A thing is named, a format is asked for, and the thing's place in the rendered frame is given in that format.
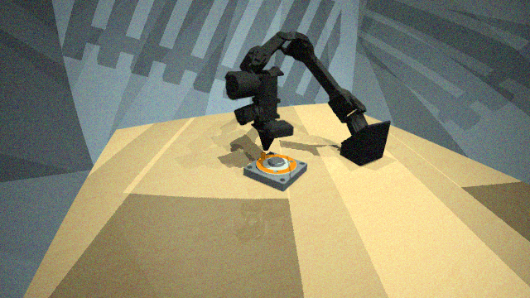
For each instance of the orange round plate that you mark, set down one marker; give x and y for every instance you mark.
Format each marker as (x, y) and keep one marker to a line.
(264, 167)

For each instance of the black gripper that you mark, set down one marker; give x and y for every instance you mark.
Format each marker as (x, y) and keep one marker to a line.
(270, 128)

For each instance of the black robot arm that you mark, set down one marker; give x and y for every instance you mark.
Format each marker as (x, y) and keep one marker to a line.
(253, 80)

